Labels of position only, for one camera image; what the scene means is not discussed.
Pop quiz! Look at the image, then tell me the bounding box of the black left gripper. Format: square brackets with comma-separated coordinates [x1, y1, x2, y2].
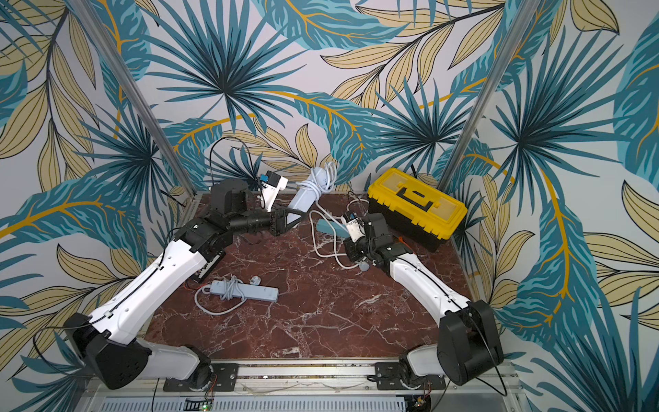
[229, 200, 307, 236]

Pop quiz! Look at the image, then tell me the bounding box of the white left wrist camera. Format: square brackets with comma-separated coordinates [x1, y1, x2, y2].
[259, 171, 288, 212]

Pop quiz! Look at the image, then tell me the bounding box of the black charging board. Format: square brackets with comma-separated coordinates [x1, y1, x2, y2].
[196, 251, 226, 283]

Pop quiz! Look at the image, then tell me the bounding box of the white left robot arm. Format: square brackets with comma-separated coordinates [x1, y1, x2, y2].
[65, 180, 317, 391]

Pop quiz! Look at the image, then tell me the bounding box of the grey power strip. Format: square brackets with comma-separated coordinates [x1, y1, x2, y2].
[288, 162, 337, 219]
[209, 281, 279, 302]

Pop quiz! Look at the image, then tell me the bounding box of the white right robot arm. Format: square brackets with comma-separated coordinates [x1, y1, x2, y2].
[343, 213, 504, 386]

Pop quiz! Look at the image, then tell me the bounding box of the yellow black toolbox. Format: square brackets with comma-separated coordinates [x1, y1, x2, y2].
[367, 168, 468, 252]

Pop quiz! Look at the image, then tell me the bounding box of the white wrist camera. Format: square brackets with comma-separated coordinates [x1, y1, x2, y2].
[259, 171, 288, 212]
[345, 216, 366, 243]

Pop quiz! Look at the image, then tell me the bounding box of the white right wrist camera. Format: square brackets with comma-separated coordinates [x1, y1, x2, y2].
[345, 216, 366, 243]

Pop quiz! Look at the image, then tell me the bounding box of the teal power strip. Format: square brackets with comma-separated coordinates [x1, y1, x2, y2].
[316, 219, 350, 239]

